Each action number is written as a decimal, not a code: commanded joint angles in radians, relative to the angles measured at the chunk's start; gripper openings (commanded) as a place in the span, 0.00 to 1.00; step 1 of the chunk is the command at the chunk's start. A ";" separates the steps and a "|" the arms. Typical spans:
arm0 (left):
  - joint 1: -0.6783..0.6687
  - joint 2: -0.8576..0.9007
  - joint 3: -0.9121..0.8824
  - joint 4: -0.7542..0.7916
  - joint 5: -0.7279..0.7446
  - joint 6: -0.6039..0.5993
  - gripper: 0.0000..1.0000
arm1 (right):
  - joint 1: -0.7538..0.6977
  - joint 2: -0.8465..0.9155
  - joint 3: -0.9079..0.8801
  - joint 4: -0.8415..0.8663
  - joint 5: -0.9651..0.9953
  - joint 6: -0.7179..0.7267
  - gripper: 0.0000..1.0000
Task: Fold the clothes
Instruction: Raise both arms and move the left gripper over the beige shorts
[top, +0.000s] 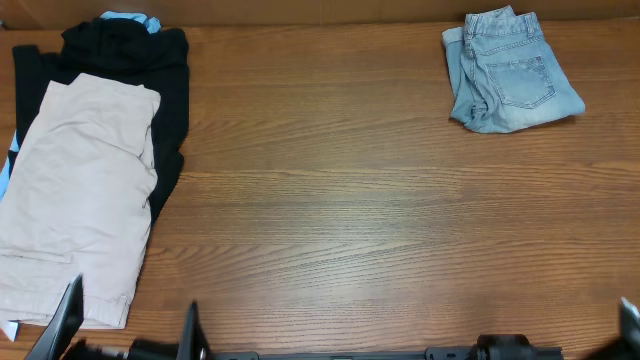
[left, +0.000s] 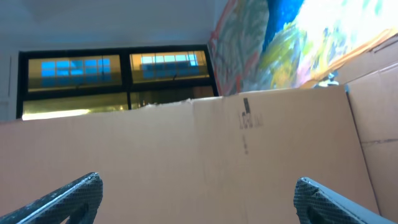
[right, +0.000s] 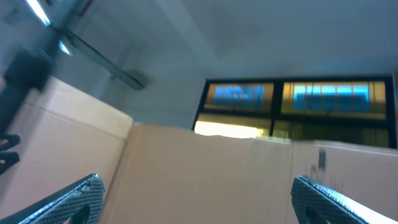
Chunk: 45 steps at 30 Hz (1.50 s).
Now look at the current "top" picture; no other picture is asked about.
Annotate beige cotton shorts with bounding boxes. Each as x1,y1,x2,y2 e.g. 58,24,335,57
1,74,161,329

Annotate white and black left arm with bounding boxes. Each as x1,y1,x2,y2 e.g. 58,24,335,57
26,275,213,360

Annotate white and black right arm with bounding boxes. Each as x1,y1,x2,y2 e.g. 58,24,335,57
469,297,639,360

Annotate light blue denim shorts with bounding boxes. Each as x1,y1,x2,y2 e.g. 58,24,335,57
442,6,585,134

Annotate light blue garment underneath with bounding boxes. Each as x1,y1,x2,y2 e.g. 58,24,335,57
1,11,162,196

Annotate black garment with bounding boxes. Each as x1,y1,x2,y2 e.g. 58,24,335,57
12,18,189,220

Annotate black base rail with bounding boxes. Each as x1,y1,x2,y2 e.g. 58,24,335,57
209,345,564,360

